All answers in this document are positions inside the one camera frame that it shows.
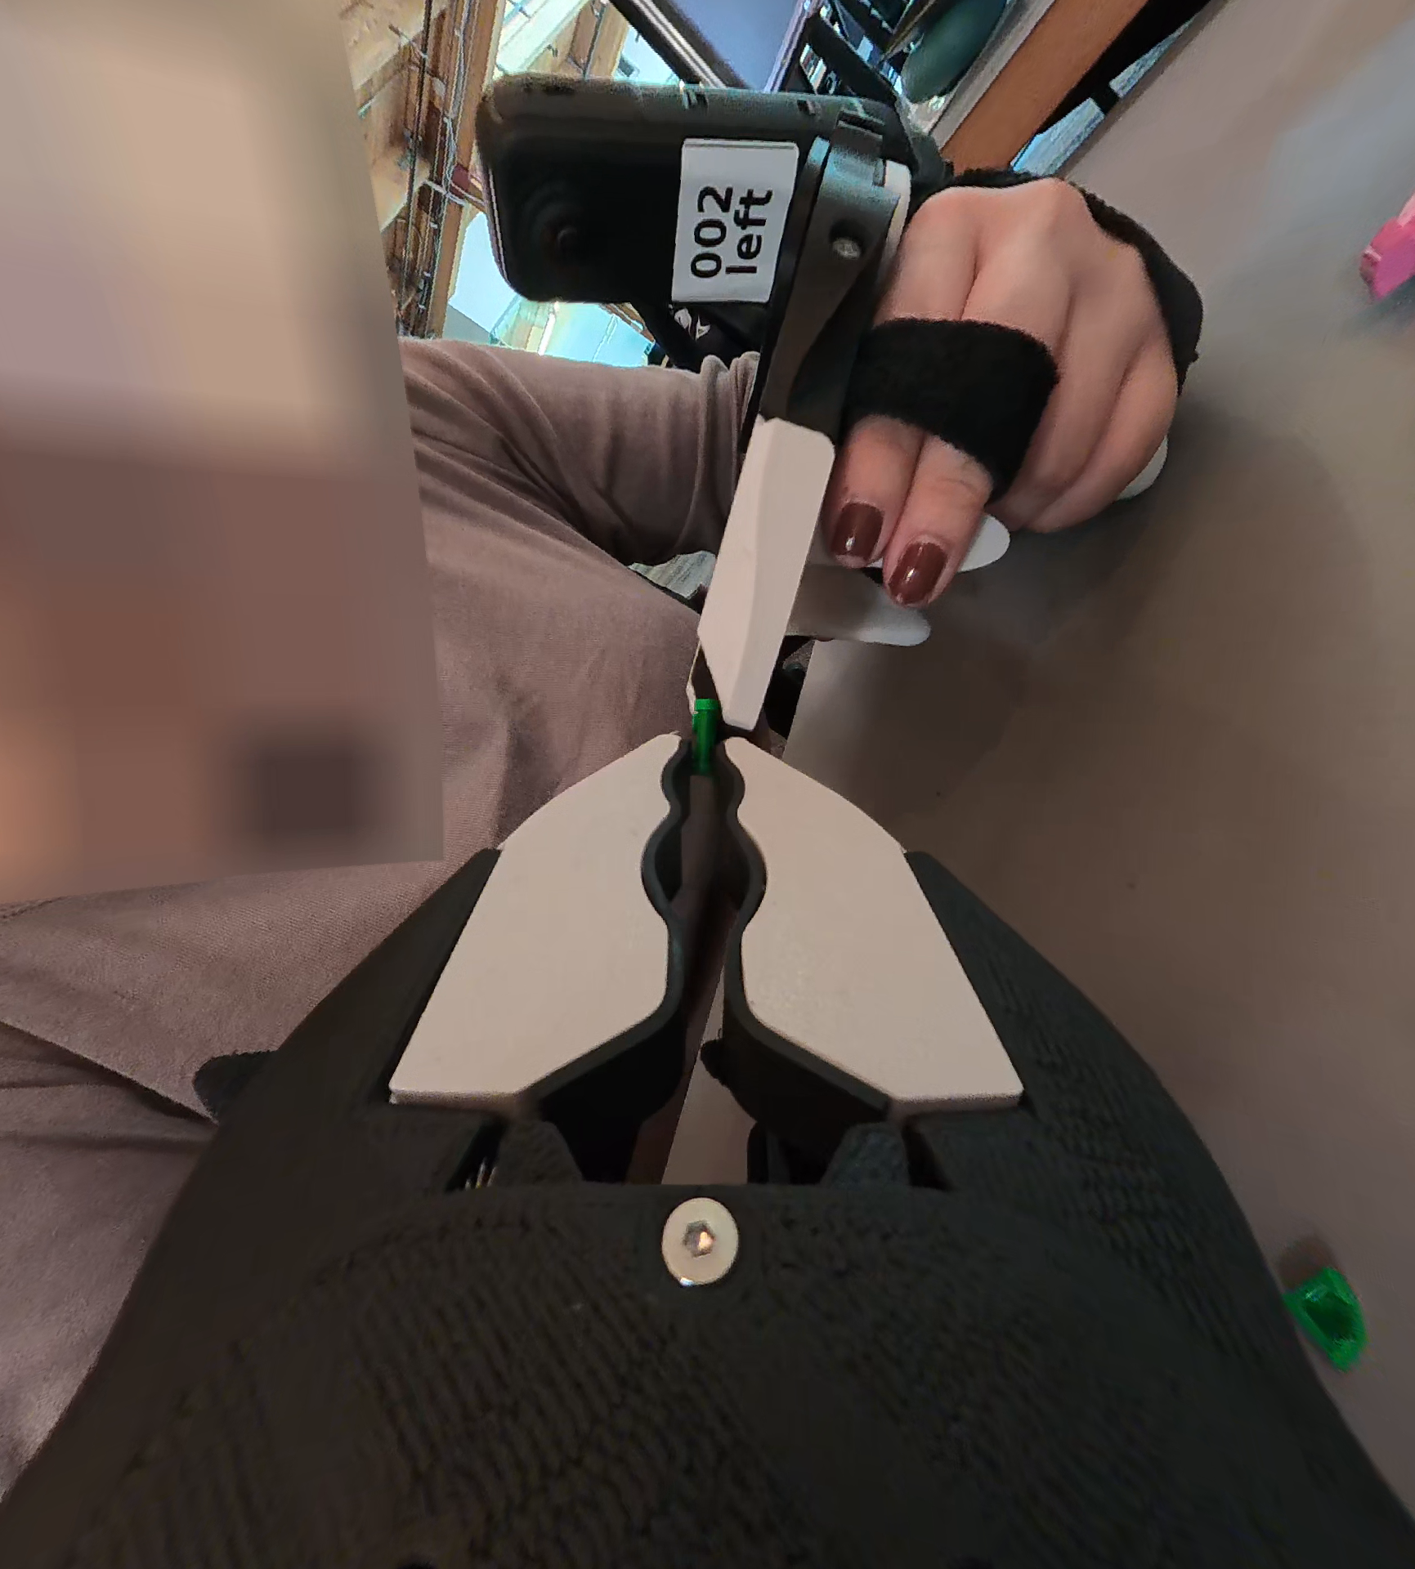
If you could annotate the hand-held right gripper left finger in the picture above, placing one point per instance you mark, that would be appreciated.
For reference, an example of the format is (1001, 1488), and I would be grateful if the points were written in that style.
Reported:
(548, 957)

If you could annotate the brown wooden tabletop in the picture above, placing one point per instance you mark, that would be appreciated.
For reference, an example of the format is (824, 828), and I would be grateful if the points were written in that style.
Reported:
(1033, 106)

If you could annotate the person's left hand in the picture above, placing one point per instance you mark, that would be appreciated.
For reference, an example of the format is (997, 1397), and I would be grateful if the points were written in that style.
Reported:
(1051, 271)

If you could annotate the wooden shelf rack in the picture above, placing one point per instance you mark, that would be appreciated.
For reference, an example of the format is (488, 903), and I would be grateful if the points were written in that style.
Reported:
(425, 159)

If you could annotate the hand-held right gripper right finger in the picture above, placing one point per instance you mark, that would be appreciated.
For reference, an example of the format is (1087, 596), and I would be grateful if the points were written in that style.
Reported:
(867, 968)

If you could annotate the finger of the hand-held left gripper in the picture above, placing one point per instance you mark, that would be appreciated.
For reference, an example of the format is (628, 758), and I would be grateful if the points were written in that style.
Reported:
(769, 552)

